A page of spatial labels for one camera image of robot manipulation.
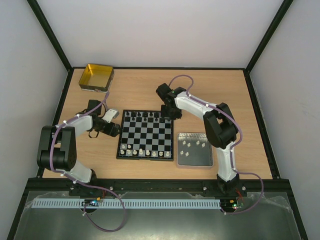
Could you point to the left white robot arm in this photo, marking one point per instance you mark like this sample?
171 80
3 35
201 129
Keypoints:
57 149

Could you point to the grey tray of chess pieces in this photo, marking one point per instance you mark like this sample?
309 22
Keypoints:
194 151

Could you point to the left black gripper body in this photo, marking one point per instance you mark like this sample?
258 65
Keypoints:
108 131

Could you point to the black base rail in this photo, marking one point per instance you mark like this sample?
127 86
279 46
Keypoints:
207 188

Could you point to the black and white chessboard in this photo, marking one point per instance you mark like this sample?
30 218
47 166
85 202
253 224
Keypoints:
145 135

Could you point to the yellow square metal tin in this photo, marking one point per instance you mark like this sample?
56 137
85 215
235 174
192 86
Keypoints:
96 78

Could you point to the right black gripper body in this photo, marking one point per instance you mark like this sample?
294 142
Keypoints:
170 111

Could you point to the light blue slotted cable duct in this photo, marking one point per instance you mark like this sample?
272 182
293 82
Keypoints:
73 203

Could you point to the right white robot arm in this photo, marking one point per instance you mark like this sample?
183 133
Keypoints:
220 128

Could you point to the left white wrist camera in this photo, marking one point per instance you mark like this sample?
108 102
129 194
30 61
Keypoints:
110 114

